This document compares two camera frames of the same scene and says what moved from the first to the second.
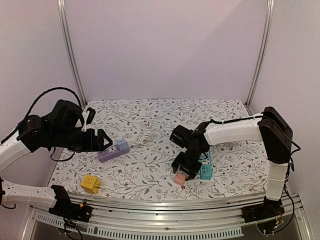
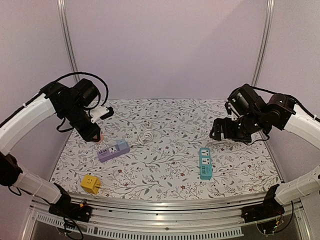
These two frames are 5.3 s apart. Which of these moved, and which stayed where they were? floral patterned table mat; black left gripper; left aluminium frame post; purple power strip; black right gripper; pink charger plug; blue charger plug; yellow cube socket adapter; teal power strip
Moved: black right gripper; pink charger plug; black left gripper
Stayed: teal power strip; blue charger plug; yellow cube socket adapter; floral patterned table mat; left aluminium frame post; purple power strip
